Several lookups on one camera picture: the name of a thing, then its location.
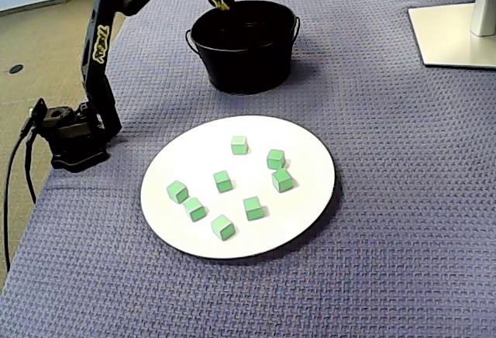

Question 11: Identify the small green cube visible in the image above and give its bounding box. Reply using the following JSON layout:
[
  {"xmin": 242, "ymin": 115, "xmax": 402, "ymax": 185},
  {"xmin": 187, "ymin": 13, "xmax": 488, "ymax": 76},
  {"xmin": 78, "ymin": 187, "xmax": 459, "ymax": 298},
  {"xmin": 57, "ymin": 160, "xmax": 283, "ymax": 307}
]
[
  {"xmin": 243, "ymin": 196, "xmax": 266, "ymax": 222},
  {"xmin": 210, "ymin": 214, "xmax": 236, "ymax": 242},
  {"xmin": 230, "ymin": 135, "xmax": 249, "ymax": 156},
  {"xmin": 266, "ymin": 149, "xmax": 287, "ymax": 171},
  {"xmin": 271, "ymin": 168, "xmax": 294, "ymax": 194},
  {"xmin": 212, "ymin": 170, "xmax": 233, "ymax": 195},
  {"xmin": 166, "ymin": 180, "xmax": 190, "ymax": 205},
  {"xmin": 184, "ymin": 197, "xmax": 206, "ymax": 223}
]

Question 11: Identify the white round plate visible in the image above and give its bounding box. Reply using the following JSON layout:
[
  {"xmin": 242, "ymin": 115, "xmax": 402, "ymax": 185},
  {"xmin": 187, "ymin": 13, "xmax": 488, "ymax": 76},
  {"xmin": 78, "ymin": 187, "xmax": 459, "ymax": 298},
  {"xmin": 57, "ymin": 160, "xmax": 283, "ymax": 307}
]
[{"xmin": 139, "ymin": 115, "xmax": 336, "ymax": 260}]

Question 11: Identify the black metal bucket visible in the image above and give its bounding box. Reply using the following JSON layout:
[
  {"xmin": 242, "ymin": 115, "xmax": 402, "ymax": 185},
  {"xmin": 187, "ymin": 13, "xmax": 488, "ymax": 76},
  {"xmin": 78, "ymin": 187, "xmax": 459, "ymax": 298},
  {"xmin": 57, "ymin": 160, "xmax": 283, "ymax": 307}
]
[{"xmin": 184, "ymin": 0, "xmax": 301, "ymax": 95}]

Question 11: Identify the white monitor stand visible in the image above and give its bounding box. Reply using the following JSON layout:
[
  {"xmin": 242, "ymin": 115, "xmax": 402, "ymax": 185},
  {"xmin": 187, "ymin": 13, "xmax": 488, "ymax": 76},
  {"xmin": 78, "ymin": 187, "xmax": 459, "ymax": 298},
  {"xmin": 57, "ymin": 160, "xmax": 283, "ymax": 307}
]
[{"xmin": 408, "ymin": 0, "xmax": 496, "ymax": 70}]

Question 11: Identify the blue waffle cloth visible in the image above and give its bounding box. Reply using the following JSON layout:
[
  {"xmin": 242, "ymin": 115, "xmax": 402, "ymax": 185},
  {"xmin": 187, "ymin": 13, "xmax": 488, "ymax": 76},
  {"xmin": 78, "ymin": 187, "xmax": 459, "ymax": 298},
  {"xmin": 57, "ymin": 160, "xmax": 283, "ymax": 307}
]
[{"xmin": 0, "ymin": 0, "xmax": 496, "ymax": 338}]

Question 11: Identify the black cable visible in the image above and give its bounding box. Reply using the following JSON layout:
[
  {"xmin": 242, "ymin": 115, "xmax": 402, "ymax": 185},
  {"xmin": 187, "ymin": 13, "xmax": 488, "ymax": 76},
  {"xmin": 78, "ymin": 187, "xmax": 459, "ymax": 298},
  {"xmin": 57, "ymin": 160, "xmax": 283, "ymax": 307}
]
[
  {"xmin": 23, "ymin": 136, "xmax": 38, "ymax": 204},
  {"xmin": 2, "ymin": 130, "xmax": 32, "ymax": 273}
]

